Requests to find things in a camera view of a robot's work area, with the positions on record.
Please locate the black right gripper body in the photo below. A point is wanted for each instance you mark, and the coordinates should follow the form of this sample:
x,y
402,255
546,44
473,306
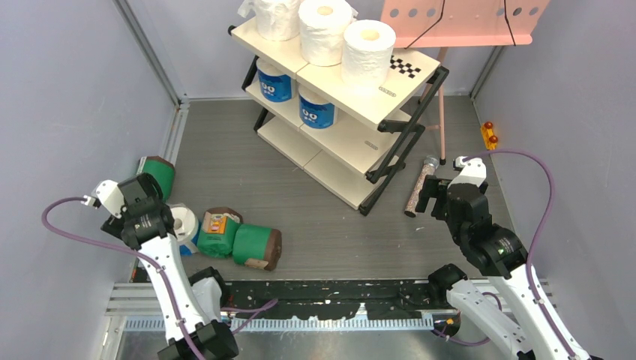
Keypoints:
x,y
440,211

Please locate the glitter microphone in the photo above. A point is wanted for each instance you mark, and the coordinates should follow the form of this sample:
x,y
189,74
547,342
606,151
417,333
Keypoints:
x,y
429,166

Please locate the blue paper towel roll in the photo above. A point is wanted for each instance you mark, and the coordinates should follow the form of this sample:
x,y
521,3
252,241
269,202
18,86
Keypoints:
x,y
314,110
275,85
186,227

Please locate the white paper towel roll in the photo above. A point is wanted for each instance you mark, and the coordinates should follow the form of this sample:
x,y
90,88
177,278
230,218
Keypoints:
x,y
276,20
322,27
367,53

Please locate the green package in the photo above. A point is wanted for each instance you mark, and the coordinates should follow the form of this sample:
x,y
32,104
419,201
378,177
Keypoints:
x,y
257,247
218,231
162,170

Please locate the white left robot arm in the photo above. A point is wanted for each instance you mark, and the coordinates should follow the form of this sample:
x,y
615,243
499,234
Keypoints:
x,y
191,306

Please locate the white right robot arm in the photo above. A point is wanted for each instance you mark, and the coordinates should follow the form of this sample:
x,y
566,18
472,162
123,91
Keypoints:
x,y
534,331

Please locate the cream three-tier shelf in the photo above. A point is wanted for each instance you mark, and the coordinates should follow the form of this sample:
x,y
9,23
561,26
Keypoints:
x,y
358,156

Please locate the yellow toy with orange balls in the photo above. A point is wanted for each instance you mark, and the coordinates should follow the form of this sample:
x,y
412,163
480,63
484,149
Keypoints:
x,y
490,138

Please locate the pink music stand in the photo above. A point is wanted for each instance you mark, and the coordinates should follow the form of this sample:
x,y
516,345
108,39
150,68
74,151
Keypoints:
x,y
458,23

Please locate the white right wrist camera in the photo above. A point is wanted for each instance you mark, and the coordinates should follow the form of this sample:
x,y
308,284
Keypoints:
x,y
471,171

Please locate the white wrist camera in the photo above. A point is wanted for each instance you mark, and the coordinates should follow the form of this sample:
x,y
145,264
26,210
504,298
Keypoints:
x,y
107,194
471,171

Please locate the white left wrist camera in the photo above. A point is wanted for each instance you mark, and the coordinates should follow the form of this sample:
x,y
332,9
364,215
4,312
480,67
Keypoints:
x,y
107,194

